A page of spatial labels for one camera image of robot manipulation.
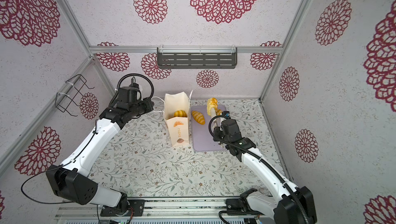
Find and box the small bread roll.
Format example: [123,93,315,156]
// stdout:
[207,98,218,116]

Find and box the cream paper bread bag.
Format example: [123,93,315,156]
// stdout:
[154,91,193,147]

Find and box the round orange bun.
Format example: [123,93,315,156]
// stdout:
[174,110,188,117]

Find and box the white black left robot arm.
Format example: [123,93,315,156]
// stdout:
[45,98,154,215]

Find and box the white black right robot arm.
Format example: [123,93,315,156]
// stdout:
[207,107,317,224]

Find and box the striped bread roll left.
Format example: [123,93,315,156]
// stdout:
[191,111,205,125]

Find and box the lilac plastic tray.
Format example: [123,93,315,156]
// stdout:
[191,105,226,152]

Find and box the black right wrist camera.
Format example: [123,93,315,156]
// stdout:
[220,111,242,143]

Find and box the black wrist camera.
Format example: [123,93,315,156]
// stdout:
[220,111,242,143]
[116,83,142,110]

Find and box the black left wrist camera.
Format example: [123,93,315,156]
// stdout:
[116,83,142,110]

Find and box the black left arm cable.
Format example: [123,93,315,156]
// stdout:
[21,73,155,205]

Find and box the grey metal wall shelf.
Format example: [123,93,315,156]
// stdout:
[157,47,238,69]

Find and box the black wire wall basket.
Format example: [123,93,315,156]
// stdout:
[54,74,94,117]

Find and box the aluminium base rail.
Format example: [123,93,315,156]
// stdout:
[54,197,310,224]

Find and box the black corrugated right cable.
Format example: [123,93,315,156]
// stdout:
[208,114,310,224]

